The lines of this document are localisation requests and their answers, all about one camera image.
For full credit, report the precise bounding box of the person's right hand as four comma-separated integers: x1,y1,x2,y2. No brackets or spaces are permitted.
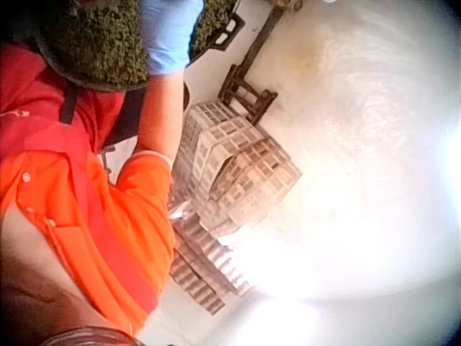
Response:
138,0,205,76

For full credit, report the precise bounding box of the tray of green microgreens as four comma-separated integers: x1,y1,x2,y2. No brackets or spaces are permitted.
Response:
35,0,151,92

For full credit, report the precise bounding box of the dark metal hand trolley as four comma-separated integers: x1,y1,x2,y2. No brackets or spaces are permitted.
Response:
217,4,289,126

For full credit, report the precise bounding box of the stack of white plastic crates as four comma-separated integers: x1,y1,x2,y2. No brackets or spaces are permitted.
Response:
168,99,303,317

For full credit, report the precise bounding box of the black crate of green sprouts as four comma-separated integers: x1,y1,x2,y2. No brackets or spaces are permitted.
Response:
187,0,247,63

